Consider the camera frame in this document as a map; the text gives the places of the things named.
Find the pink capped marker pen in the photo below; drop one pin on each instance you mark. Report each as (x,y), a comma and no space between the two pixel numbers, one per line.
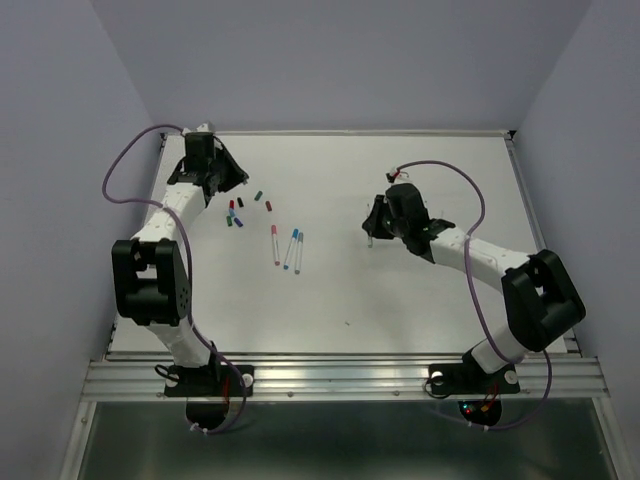
(275,245)

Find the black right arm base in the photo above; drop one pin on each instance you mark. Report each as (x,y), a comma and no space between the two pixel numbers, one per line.
(479,392)

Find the grey capped marker pen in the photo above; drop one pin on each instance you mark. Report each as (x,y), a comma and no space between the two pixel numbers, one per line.
(298,253)

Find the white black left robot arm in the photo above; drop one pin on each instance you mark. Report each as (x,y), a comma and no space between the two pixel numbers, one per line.
(153,270)

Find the light green capped marker pen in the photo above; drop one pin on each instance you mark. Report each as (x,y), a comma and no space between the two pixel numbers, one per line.
(368,226)

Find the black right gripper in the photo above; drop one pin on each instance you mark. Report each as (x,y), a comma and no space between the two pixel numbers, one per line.
(372,227)

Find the aluminium rail frame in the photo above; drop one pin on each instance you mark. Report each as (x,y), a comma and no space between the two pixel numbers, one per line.
(341,351)

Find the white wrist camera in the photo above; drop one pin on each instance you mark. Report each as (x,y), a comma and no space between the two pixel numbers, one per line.
(206,127)
(397,176)

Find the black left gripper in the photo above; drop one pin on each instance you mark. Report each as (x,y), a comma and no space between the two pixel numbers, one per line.
(237,174)

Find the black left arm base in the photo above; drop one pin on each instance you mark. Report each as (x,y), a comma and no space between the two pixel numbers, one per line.
(215,394)

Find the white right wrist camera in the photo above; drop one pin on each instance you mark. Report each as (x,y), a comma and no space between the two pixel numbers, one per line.
(397,176)

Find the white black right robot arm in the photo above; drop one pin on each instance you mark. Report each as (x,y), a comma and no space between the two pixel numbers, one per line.
(541,301)

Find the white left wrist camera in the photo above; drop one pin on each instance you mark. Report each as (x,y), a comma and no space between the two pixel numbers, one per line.
(206,127)

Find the blue capped marker pen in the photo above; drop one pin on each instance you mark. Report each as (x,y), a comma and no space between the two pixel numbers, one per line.
(290,252)

